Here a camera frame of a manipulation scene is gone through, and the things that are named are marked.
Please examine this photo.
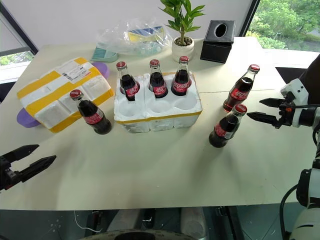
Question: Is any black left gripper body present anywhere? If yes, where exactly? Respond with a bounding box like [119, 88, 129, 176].
[0, 154, 25, 192]

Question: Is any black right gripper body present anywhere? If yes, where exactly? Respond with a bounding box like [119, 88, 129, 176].
[274, 91, 297, 130]

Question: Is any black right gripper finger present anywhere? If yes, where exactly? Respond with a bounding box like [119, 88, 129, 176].
[246, 111, 280, 127]
[259, 98, 286, 109]

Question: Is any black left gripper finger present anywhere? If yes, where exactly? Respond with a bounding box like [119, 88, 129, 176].
[4, 144, 40, 166]
[18, 155, 57, 182]

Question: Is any glass cola bottle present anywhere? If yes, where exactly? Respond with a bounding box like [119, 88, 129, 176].
[208, 103, 249, 149]
[69, 89, 113, 136]
[148, 59, 169, 99]
[170, 55, 193, 97]
[222, 63, 261, 114]
[115, 60, 141, 102]

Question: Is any foam lid with yellow tape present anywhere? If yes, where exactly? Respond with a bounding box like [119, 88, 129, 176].
[16, 57, 115, 134]

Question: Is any black leather tissue box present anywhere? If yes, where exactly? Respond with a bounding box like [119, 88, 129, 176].
[199, 19, 237, 63]

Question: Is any white foam bottle tray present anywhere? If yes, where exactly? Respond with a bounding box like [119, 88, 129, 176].
[114, 71, 203, 134]

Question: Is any black rounded chair back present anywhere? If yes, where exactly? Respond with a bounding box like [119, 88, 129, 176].
[298, 53, 320, 106]

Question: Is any green plant in white pot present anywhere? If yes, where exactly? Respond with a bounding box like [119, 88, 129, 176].
[158, 0, 206, 62]

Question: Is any purple plastic tray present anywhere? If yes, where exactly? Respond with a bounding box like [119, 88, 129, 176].
[16, 61, 111, 129]

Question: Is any mint green ribbed tray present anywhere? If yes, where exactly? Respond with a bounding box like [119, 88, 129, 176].
[90, 47, 119, 63]

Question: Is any clear plastic bag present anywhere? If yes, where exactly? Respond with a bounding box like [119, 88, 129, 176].
[95, 20, 174, 57]

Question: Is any blue and yellow packet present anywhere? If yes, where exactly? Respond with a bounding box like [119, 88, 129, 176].
[127, 25, 166, 44]

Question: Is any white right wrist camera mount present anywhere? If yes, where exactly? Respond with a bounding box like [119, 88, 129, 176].
[280, 78, 310, 129]

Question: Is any thin white cable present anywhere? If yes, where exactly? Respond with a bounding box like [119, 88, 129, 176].
[73, 210, 101, 233]

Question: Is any black window frame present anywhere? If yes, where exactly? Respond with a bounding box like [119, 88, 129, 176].
[0, 4, 39, 55]
[238, 0, 261, 39]

